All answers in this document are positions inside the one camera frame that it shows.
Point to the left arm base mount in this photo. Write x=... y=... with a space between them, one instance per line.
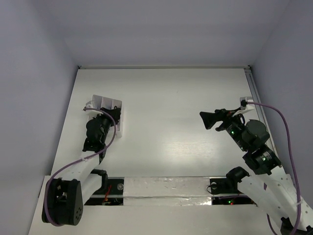
x=110 y=192

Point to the white divided organizer tray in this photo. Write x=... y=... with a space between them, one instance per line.
x=110 y=103

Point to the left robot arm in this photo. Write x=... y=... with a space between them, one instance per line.
x=70 y=187

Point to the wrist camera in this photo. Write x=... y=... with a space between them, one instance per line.
x=92 y=107
x=245 y=106

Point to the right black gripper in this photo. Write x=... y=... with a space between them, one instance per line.
x=209 y=118

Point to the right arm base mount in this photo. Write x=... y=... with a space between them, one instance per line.
x=225 y=191

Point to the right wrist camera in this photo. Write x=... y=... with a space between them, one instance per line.
x=245 y=106

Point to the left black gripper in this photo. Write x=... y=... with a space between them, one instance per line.
x=113 y=115

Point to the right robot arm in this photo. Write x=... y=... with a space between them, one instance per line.
x=270 y=187

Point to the aluminium side rail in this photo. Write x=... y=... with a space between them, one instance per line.
x=259 y=109

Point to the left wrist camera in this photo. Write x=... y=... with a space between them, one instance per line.
x=92 y=107

